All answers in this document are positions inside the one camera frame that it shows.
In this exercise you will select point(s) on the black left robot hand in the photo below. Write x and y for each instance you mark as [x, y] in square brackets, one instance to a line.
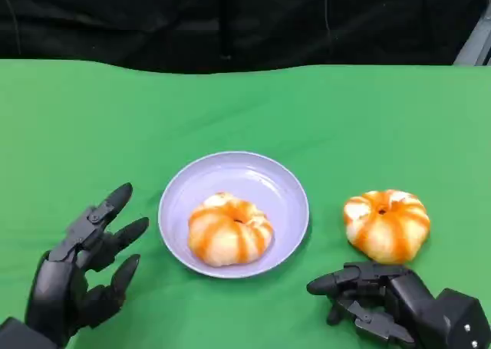
[57, 291]

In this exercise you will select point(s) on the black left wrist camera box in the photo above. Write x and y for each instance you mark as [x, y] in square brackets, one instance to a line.
[23, 335]

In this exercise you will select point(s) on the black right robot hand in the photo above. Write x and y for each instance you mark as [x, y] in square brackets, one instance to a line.
[403, 295]

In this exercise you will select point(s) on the black drape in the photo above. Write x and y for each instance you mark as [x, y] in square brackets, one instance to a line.
[115, 19]

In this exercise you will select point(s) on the orange and white bread roll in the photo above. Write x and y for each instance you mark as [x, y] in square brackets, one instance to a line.
[230, 238]
[383, 230]

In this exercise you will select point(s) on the lilac plate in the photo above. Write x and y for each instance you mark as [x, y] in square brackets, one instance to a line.
[238, 176]

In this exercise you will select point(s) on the grey metal frame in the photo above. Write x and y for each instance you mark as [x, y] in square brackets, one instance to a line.
[475, 42]

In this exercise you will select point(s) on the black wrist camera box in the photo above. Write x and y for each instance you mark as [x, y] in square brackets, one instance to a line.
[464, 318]
[23, 335]

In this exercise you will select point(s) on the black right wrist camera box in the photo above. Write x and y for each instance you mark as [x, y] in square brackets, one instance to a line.
[464, 318]

